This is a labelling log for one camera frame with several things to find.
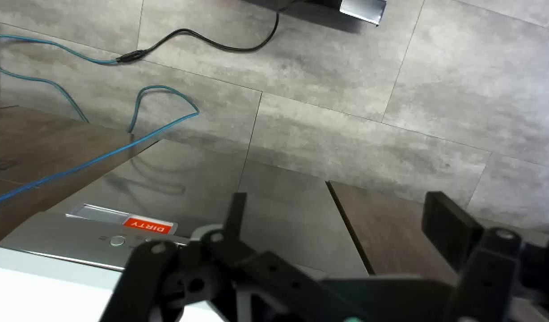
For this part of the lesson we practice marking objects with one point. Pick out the red dishwasher sticker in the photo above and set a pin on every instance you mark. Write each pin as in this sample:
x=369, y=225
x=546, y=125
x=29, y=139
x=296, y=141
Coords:
x=149, y=225

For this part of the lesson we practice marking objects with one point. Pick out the white kitchen countertop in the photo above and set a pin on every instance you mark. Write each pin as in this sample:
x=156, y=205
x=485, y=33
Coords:
x=42, y=287

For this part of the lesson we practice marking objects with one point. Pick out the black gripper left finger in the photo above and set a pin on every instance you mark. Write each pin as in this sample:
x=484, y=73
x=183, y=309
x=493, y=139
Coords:
x=167, y=280

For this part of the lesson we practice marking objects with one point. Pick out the black cart base foot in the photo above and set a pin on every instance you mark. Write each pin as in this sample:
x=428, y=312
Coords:
x=364, y=10

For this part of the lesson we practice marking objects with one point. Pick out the stainless steel dishwasher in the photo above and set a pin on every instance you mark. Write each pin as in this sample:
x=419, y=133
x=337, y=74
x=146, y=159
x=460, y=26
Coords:
x=274, y=221

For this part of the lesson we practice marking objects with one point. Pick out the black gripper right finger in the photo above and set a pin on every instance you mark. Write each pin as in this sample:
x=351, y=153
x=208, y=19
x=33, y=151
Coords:
x=489, y=269

